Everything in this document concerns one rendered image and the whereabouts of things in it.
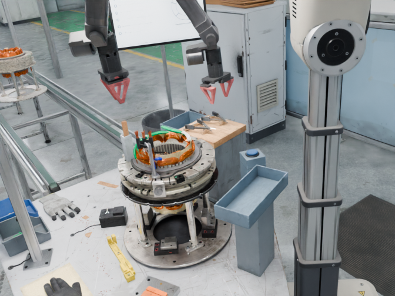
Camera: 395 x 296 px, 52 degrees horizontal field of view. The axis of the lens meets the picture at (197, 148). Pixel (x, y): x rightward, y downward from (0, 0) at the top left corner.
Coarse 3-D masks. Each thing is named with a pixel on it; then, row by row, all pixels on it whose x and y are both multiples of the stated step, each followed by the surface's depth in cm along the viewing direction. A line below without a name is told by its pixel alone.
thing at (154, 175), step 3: (150, 144) 114; (150, 147) 115; (150, 150) 115; (150, 153) 115; (150, 156) 116; (150, 159) 117; (150, 162) 118; (153, 162) 117; (153, 165) 117; (153, 168) 118; (153, 171) 118; (153, 174) 119; (156, 174) 120; (153, 177) 119; (156, 177) 119; (159, 177) 119
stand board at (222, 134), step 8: (184, 128) 158; (216, 128) 155; (224, 128) 155; (232, 128) 154; (240, 128) 154; (192, 136) 151; (200, 136) 150; (208, 136) 149; (216, 136) 149; (224, 136) 148; (232, 136) 151; (216, 144) 146
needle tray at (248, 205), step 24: (264, 168) 126; (240, 192) 121; (264, 192) 120; (216, 216) 111; (240, 216) 106; (264, 216) 116; (240, 240) 121; (264, 240) 120; (240, 264) 126; (264, 264) 124
